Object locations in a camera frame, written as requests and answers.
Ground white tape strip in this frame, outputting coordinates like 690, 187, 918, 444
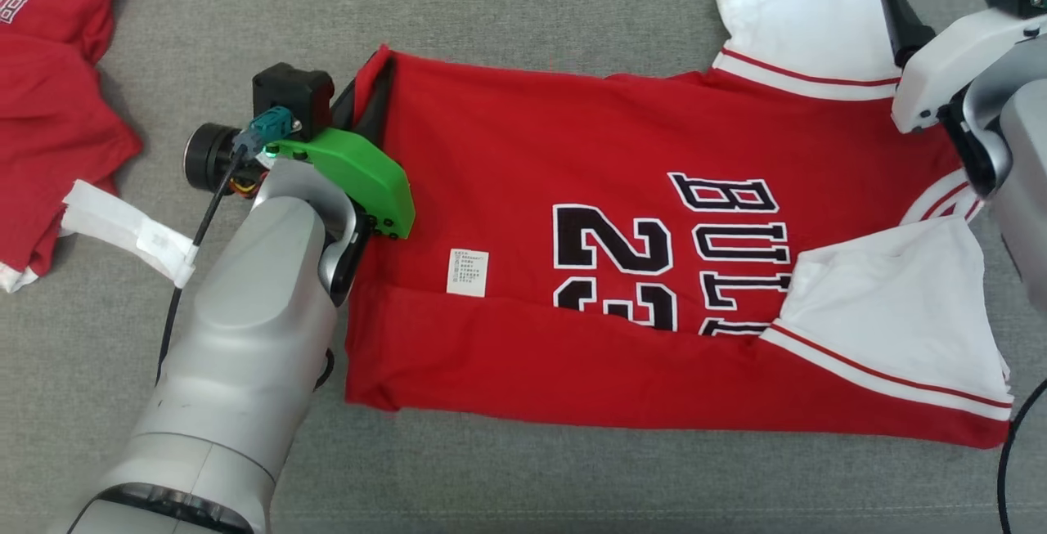
61, 180, 197, 289

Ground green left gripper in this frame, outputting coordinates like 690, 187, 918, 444
274, 56, 416, 240

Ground black cable teal plug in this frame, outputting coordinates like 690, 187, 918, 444
155, 106, 297, 388
998, 375, 1047, 534

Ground red Bulls shorts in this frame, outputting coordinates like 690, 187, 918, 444
0, 0, 144, 294

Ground right black cable teal plug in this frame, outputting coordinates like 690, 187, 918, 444
998, 375, 1047, 534

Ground left black cable teal plug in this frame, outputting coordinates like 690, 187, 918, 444
155, 106, 297, 388

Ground red white-sleeved Bulls jersey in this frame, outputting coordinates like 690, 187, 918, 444
344, 0, 1015, 449

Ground grey fabric sofa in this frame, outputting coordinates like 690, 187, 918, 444
0, 0, 1047, 534

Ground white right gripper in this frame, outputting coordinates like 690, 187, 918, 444
873, 0, 1047, 134

